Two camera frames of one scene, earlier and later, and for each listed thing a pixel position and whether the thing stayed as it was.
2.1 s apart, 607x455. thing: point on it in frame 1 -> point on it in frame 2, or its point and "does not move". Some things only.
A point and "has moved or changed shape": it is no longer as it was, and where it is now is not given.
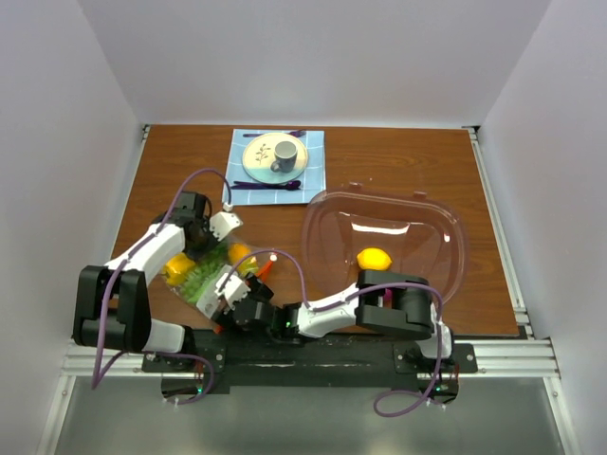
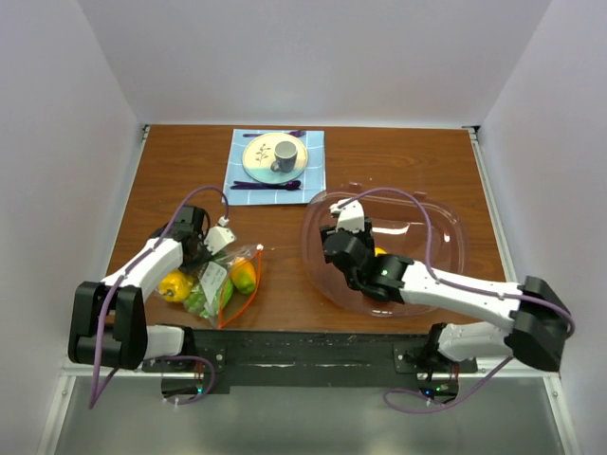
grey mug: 285,156 does not move
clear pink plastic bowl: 423,238 does not move
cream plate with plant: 259,154 does not move
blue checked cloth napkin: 312,179 does not move
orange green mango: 238,251 has moved or changed shape
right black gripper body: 263,293 -> 364,237
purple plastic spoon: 291,185 does not move
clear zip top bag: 191,276 has moved or changed shape
